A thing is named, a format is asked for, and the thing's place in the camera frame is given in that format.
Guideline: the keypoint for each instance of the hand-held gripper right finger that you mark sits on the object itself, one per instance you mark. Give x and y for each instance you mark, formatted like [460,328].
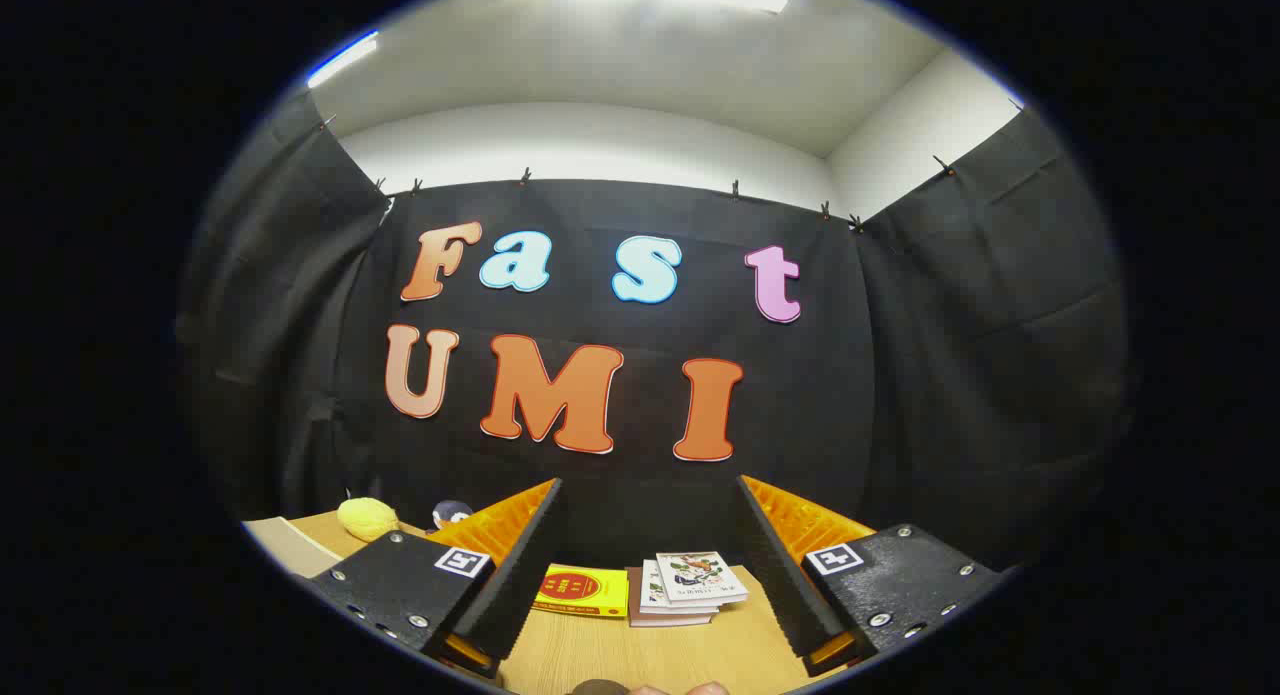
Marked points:
[780,575]

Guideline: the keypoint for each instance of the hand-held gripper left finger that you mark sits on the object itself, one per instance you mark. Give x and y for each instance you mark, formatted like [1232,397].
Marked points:
[520,575]

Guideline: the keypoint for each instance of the beige fabric storage box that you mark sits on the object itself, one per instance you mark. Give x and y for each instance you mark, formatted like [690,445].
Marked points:
[290,547]

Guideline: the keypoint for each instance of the yellow book red circle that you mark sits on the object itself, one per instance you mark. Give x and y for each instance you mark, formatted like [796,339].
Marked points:
[580,590]

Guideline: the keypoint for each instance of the blue white penguin plush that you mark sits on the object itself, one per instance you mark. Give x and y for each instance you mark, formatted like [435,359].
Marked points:
[452,515]

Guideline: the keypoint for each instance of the black backdrop cloth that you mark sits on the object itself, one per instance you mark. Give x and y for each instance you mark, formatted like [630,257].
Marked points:
[800,425]

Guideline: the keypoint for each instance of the yellow bread plush toy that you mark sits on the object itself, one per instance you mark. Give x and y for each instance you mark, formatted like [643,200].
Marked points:
[366,518]

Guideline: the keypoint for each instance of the narrow ceiling light strip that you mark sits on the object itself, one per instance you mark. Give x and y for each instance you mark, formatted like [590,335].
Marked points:
[342,59]

